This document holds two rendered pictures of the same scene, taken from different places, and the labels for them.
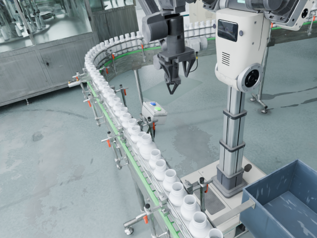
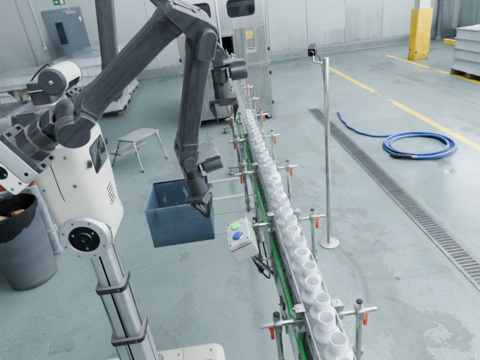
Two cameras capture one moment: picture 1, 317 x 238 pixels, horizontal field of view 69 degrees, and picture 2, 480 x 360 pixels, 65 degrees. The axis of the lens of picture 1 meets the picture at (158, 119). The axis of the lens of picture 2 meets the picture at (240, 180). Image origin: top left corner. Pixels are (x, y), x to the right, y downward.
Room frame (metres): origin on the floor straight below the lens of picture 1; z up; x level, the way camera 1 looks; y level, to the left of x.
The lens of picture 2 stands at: (2.01, 0.39, 1.81)
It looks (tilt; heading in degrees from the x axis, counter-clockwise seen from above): 26 degrees down; 200
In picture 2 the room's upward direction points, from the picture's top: 8 degrees counter-clockwise
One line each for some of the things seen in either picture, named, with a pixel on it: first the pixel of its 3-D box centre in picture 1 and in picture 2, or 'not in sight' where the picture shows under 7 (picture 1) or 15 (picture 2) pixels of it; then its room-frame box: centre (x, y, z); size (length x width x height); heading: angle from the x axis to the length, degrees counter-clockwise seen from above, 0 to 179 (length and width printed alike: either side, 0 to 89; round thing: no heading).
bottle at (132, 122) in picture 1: (135, 134); (280, 211); (0.86, 0.12, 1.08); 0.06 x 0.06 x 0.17
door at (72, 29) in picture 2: not in sight; (72, 50); (-7.11, -7.27, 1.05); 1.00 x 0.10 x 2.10; 111
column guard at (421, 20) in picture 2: not in sight; (419, 33); (-7.94, 1.64, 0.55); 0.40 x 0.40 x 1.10; 21
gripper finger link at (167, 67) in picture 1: (172, 68); (229, 110); (0.73, -0.07, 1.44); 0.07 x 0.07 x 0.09; 21
